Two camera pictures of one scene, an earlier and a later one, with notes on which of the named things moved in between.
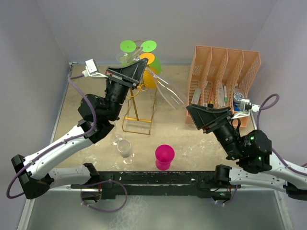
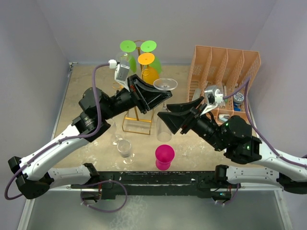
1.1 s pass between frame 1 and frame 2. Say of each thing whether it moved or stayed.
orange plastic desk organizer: stayed
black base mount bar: stayed
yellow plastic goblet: stayed
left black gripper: moved
